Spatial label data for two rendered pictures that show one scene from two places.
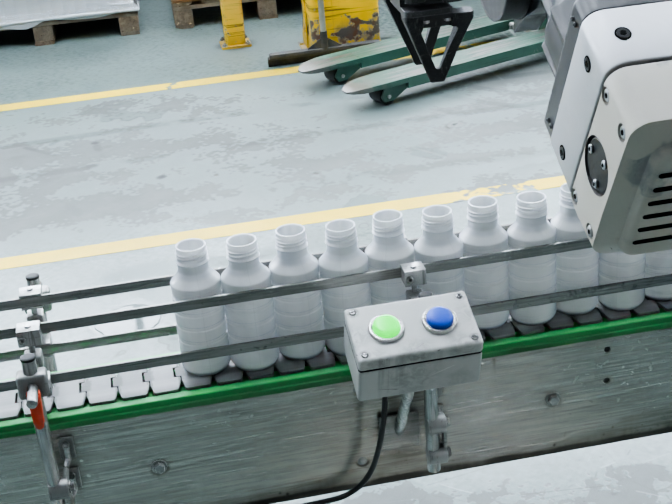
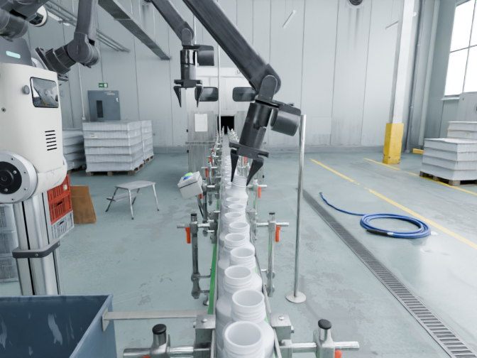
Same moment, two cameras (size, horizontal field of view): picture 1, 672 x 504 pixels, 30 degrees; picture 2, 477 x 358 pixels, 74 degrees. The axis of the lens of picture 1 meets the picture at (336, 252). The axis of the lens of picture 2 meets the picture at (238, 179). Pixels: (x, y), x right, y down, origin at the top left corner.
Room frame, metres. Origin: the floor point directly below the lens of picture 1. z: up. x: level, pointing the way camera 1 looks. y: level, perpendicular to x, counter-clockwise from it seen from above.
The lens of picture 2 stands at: (1.54, -1.32, 1.37)
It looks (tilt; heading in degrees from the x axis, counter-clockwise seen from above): 12 degrees down; 96
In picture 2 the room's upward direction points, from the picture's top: straight up
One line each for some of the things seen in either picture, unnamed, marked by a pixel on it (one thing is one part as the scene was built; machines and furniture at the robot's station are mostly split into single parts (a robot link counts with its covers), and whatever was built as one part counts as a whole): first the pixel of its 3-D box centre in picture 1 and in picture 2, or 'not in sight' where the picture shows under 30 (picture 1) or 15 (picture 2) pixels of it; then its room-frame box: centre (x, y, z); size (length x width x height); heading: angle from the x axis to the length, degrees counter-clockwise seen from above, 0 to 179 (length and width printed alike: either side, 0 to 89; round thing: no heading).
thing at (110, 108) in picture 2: not in sight; (106, 122); (-4.08, 8.89, 1.05); 1.00 x 0.10 x 2.10; 9
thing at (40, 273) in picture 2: not in sight; (44, 298); (0.76, -0.41, 0.74); 0.11 x 0.11 x 0.40; 9
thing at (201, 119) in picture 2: not in sight; (201, 122); (0.31, 4.03, 1.22); 0.23 x 0.03 x 0.32; 9
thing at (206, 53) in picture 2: not in sight; (198, 48); (1.26, -0.10, 1.60); 0.12 x 0.09 x 0.12; 9
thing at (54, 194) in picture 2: not in sight; (39, 189); (-1.00, 1.78, 0.55); 0.61 x 0.41 x 0.22; 102
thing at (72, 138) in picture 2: not in sight; (57, 150); (-3.57, 5.67, 0.50); 1.23 x 1.05 x 1.00; 97
